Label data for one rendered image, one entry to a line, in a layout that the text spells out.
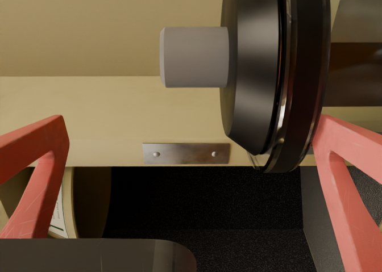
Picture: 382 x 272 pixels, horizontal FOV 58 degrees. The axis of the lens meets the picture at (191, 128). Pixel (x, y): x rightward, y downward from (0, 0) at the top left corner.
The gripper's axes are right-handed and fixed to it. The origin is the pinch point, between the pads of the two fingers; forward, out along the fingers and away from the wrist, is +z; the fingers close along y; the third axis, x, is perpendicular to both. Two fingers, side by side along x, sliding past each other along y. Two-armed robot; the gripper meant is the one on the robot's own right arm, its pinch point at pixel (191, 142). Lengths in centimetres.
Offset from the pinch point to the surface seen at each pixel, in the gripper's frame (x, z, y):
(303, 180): 31.1, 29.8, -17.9
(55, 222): 21.8, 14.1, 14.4
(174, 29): -2.3, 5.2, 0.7
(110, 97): 9.1, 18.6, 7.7
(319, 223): 31.2, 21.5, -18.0
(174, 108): 9.1, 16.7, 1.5
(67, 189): 17.8, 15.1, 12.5
